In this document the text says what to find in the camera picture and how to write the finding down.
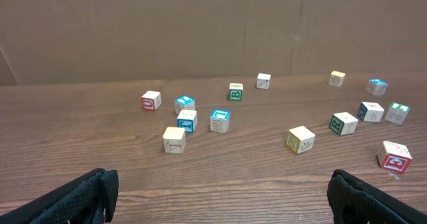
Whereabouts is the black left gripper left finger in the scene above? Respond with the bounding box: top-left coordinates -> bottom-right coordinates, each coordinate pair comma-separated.
1,168 -> 119,224

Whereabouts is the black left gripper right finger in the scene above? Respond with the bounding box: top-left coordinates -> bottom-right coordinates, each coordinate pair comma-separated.
327,169 -> 426,224

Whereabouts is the red-sided wooden block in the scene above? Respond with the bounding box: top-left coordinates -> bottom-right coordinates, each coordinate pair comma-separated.
377,141 -> 412,173

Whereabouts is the green R wooden block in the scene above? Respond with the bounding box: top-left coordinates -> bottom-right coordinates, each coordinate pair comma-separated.
329,112 -> 358,135

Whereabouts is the yellow-sided plain-top wooden block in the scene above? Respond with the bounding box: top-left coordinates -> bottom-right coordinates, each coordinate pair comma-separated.
286,126 -> 316,154

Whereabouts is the blue-sided plain-top wooden block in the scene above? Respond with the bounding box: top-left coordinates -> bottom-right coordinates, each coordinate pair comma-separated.
357,102 -> 384,123

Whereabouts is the green-top wooden block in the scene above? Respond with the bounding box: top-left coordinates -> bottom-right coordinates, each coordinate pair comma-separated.
384,102 -> 410,125

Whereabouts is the yellow-top wooden block left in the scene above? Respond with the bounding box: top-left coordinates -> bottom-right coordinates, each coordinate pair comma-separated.
163,127 -> 186,153

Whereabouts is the yellow-top wooden block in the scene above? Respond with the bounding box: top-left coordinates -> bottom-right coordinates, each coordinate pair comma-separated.
163,127 -> 186,153
328,71 -> 346,87

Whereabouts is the red U wooden block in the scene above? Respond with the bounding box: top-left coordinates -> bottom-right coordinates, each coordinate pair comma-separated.
141,91 -> 161,111

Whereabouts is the blue-top wooden block right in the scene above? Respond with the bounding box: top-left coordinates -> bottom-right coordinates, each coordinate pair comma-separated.
366,79 -> 388,95

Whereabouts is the blue-top wooden block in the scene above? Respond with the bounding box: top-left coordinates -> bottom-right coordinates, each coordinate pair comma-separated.
366,79 -> 388,95
174,95 -> 195,114
210,109 -> 230,133

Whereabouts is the yellow-top wooden block far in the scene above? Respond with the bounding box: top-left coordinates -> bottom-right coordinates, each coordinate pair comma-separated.
328,71 -> 346,87

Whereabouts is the blue I wooden block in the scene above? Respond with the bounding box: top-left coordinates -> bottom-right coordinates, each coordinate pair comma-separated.
177,109 -> 197,133

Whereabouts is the blue-top wooden block upper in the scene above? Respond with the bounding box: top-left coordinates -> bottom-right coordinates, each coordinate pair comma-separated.
174,95 -> 195,114

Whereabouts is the plain-top wooden block far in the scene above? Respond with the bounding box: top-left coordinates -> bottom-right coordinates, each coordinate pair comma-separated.
256,73 -> 271,89

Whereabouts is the blue-top wooden block lower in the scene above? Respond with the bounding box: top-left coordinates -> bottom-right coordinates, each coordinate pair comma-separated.
210,109 -> 230,133

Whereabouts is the green B wooden block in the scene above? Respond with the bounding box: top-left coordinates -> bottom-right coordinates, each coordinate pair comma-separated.
229,83 -> 244,101

